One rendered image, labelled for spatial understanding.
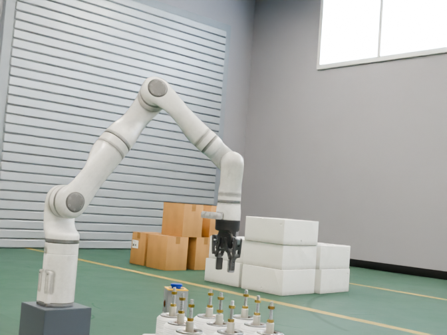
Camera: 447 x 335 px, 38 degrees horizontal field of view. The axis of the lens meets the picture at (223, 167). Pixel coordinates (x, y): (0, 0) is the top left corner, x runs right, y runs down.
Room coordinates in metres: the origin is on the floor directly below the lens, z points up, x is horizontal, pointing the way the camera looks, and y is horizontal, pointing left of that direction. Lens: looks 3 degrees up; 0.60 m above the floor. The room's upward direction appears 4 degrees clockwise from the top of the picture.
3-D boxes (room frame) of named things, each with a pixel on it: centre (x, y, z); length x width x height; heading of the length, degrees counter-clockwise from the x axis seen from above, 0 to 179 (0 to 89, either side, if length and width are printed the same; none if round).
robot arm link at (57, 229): (1.78, 0.43, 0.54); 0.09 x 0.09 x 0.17; 40
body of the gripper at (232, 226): (1.94, -0.03, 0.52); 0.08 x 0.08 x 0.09
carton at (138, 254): (6.14, 0.63, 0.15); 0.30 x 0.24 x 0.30; 131
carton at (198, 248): (6.10, 0.21, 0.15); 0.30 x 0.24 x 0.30; 43
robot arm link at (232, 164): (1.93, -0.02, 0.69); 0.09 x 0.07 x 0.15; 4
